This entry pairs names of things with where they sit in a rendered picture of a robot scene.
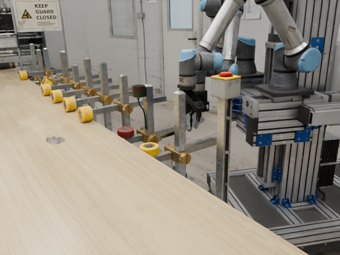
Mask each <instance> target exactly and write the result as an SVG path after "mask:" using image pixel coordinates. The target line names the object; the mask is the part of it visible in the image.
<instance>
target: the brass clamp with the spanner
mask: <svg viewBox="0 0 340 255"><path fill-rule="evenodd" d="M137 134H142V135H143V141H142V142H143V143H149V142H152V143H156V144H158V142H159V137H158V136H157V134H156V133H154V134H151V135H148V134H146V133H145V128H144V130H140V129H138V130H137Z"/></svg>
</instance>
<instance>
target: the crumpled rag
mask: <svg viewBox="0 0 340 255"><path fill-rule="evenodd" d="M46 141H47V142H48V143H49V142H50V143H52V144H60V143H61V141H65V139H64V138H63V137H57V138H56V137H55V136H52V137H51V138H50V137H47V139H46Z"/></svg>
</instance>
